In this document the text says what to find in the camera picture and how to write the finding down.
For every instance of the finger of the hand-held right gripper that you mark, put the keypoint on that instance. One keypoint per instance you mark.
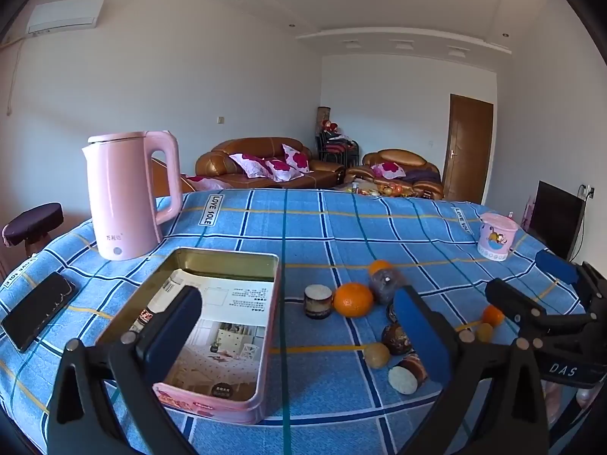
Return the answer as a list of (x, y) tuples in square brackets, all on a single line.
[(557, 266), (514, 304)]

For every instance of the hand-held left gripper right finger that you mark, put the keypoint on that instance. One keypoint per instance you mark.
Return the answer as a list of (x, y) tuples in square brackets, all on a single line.
[(422, 336)]

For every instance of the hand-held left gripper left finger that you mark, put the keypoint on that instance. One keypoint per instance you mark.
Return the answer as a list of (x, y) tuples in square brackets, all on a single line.
[(173, 336)]

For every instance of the small smooth orange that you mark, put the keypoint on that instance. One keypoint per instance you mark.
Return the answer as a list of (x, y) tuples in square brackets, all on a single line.
[(492, 315), (379, 266)]

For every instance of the olive brown kiwi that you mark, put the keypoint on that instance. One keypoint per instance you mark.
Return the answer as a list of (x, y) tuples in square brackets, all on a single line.
[(377, 355)]

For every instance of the purple fig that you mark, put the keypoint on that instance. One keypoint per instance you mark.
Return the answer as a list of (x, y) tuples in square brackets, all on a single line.
[(385, 286)]

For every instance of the large orange mandarin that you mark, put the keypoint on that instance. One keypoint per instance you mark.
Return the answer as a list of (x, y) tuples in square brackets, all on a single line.
[(353, 299)]

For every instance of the pink metal tin box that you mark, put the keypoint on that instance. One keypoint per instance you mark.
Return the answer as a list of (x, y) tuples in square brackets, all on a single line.
[(213, 405)]

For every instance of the person's right hand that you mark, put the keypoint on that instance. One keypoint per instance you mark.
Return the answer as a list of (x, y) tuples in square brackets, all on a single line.
[(588, 396)]

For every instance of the small yellow round ball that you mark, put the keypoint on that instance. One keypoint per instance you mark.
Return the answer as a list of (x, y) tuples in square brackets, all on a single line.
[(483, 332)]

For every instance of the brown half white face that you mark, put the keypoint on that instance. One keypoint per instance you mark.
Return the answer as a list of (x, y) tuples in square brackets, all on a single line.
[(403, 379)]

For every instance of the black television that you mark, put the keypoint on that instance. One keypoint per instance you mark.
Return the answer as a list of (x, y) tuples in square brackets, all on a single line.
[(555, 218)]

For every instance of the pink cartoon plastic cup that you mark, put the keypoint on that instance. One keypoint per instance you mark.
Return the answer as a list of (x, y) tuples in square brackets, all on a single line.
[(497, 239)]

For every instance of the printed paper leaflet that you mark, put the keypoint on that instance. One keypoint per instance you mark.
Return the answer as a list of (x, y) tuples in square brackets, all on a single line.
[(237, 313)]

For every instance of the brown cylinder white top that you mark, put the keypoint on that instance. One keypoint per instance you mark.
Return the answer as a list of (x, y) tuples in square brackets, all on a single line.
[(317, 302)]

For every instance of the black smartphone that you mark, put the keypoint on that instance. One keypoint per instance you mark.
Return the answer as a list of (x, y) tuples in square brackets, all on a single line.
[(38, 310)]

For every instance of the blue plaid tablecloth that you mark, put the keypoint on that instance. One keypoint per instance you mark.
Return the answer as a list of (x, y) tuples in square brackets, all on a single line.
[(332, 227)]

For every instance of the brown wooden door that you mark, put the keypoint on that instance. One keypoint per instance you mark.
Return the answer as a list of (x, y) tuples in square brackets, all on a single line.
[(467, 151)]

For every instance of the coffee table with food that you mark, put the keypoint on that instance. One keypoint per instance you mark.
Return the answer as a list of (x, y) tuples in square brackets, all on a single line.
[(379, 190)]

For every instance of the pink electric kettle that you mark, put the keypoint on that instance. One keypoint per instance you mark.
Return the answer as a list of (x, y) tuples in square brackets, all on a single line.
[(123, 189)]

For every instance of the pink floral cloth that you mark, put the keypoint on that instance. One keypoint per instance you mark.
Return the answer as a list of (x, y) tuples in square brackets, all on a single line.
[(204, 183)]

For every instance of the brown leather armchair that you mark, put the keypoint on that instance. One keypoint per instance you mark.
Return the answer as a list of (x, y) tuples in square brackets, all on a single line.
[(163, 180), (403, 157)]

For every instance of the purple blanket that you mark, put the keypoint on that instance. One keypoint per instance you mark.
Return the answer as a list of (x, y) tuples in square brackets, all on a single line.
[(422, 176)]

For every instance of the white pillow red flowers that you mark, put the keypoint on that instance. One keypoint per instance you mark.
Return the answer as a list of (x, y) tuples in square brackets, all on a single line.
[(296, 156), (283, 170), (249, 164), (386, 168)]

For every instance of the purple cushioned stool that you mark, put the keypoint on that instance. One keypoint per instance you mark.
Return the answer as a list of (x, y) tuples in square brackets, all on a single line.
[(33, 220)]

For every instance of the stacked dark chairs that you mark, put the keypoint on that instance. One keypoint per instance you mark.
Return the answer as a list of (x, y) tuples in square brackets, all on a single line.
[(336, 149)]

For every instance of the brown leather sofa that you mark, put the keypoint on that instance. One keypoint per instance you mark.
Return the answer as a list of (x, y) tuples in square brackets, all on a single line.
[(256, 147)]

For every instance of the red plush decoration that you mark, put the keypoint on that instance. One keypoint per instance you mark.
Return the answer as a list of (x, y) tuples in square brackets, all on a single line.
[(329, 127)]

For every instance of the tall patterned floor vase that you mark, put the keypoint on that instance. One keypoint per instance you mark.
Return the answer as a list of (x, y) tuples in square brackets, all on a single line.
[(323, 118)]

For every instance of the white air conditioner pipe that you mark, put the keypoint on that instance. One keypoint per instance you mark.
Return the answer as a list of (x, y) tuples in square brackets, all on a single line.
[(12, 76)]

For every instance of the white air conditioner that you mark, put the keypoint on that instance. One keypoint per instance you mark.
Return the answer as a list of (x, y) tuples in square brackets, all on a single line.
[(64, 15)]

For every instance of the wall socket with plug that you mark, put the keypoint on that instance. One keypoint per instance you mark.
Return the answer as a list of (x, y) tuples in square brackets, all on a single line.
[(588, 192)]

